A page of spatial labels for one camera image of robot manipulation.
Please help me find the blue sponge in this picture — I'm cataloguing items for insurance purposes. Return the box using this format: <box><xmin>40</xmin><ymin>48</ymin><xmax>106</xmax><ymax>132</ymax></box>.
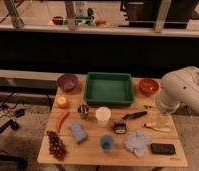
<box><xmin>70</xmin><ymin>123</ymin><xmax>88</xmax><ymax>144</ymax></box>

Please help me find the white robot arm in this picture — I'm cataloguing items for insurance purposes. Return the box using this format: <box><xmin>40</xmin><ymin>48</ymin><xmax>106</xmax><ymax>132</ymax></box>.
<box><xmin>155</xmin><ymin>66</ymin><xmax>199</xmax><ymax>114</ymax></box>

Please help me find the white plastic cup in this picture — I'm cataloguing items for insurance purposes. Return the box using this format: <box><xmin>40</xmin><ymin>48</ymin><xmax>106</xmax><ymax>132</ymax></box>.
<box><xmin>95</xmin><ymin>107</ymin><xmax>111</xmax><ymax>126</ymax></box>

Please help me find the small metal cup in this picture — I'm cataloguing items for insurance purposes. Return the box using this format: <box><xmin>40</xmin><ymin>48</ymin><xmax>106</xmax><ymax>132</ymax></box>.
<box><xmin>78</xmin><ymin>104</ymin><xmax>89</xmax><ymax>119</ymax></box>

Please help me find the blue plastic cup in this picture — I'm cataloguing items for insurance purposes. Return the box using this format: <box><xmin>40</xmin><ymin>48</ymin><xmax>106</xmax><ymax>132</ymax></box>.
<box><xmin>100</xmin><ymin>135</ymin><xmax>115</xmax><ymax>152</ymax></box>

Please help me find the green plastic tray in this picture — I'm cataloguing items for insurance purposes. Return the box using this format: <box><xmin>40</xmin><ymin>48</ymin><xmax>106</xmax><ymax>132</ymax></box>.
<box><xmin>84</xmin><ymin>72</ymin><xmax>134</xmax><ymax>106</ymax></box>

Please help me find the purple bowl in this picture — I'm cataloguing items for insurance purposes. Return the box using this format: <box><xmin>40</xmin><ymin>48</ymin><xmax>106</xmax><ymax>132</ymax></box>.
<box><xmin>57</xmin><ymin>73</ymin><xmax>78</xmax><ymax>92</ymax></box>

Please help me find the apple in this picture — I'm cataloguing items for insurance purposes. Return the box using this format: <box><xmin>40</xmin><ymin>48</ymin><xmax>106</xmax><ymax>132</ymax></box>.
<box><xmin>56</xmin><ymin>96</ymin><xmax>69</xmax><ymax>108</ymax></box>

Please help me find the orange carrot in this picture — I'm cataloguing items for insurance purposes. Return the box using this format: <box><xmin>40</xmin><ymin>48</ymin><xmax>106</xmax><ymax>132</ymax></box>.
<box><xmin>56</xmin><ymin>111</ymin><xmax>69</xmax><ymax>133</ymax></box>

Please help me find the small black tin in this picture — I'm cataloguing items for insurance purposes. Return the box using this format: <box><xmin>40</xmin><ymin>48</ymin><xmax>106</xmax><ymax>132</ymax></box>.
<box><xmin>113</xmin><ymin>123</ymin><xmax>127</xmax><ymax>134</ymax></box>

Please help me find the red bowl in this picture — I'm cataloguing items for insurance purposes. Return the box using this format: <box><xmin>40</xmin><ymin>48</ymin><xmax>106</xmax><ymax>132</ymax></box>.
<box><xmin>139</xmin><ymin>78</ymin><xmax>159</xmax><ymax>96</ymax></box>

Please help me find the wooden folding table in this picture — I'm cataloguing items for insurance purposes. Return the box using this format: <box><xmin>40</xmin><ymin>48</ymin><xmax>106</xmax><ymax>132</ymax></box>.
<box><xmin>37</xmin><ymin>78</ymin><xmax>188</xmax><ymax>167</ymax></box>

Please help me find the light blue cloth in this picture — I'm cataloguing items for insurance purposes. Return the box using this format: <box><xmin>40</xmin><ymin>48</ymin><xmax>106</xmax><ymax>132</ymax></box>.
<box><xmin>123</xmin><ymin>131</ymin><xmax>152</xmax><ymax>158</ymax></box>

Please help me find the bunch of dark grapes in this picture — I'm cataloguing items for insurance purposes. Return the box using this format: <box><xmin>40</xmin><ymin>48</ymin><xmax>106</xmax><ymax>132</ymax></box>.
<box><xmin>47</xmin><ymin>131</ymin><xmax>66</xmax><ymax>161</ymax></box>

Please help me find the black rectangular block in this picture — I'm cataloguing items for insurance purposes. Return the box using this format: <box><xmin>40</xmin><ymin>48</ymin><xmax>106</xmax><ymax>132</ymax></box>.
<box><xmin>150</xmin><ymin>143</ymin><xmax>176</xmax><ymax>155</ymax></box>

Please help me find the wooden handled brush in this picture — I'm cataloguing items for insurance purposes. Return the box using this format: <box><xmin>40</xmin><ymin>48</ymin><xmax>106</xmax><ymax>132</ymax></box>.
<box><xmin>144</xmin><ymin>122</ymin><xmax>170</xmax><ymax>132</ymax></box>

